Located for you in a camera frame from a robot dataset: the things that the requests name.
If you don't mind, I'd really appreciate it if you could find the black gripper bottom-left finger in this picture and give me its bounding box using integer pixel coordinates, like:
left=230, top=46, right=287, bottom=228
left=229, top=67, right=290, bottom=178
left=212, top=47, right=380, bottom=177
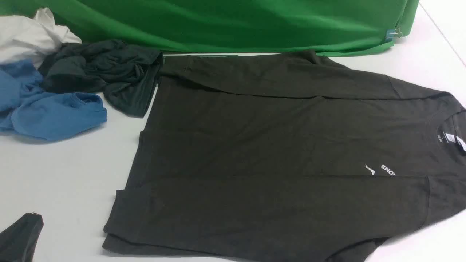
left=0, top=213, right=44, bottom=262

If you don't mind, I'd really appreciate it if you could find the dark gray long-sleeve shirt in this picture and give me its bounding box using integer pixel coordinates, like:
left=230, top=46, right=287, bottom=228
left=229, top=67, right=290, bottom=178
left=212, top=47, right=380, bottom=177
left=103, top=50, right=465, bottom=262

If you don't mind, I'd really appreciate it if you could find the blue crumpled shirt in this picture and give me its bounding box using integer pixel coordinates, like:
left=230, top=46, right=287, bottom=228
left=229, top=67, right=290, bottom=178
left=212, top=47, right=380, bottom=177
left=0, top=60, right=107, bottom=142

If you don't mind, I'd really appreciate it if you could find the dark teal crumpled shirt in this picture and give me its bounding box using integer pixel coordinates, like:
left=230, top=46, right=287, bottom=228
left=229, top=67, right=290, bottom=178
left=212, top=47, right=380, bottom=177
left=38, top=39, right=164, bottom=118

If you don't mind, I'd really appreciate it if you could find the white crumpled shirt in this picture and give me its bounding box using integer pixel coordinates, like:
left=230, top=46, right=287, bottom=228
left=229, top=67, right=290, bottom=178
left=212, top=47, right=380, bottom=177
left=0, top=7, right=82, bottom=68

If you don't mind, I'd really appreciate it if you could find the green backdrop cloth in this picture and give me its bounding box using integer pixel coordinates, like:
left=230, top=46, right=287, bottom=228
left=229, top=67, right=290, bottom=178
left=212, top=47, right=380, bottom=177
left=1, top=0, right=419, bottom=57

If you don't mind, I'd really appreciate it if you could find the blue binder clip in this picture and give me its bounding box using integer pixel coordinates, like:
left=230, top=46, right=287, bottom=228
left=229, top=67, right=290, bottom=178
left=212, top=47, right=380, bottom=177
left=385, top=28, right=403, bottom=43

